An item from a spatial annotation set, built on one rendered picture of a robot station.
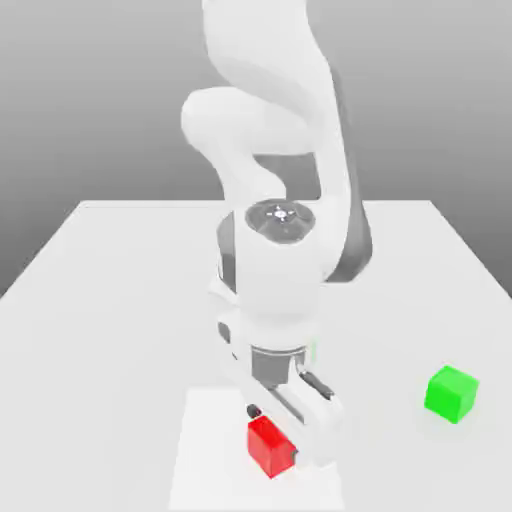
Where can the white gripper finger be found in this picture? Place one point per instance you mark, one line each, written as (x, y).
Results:
(295, 454)
(253, 410)

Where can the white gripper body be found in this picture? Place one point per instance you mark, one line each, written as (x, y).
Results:
(320, 428)

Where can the small red cube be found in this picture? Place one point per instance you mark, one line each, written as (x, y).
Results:
(268, 448)

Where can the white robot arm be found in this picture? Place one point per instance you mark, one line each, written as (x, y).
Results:
(276, 272)

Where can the small green cube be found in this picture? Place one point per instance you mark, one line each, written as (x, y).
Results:
(450, 394)

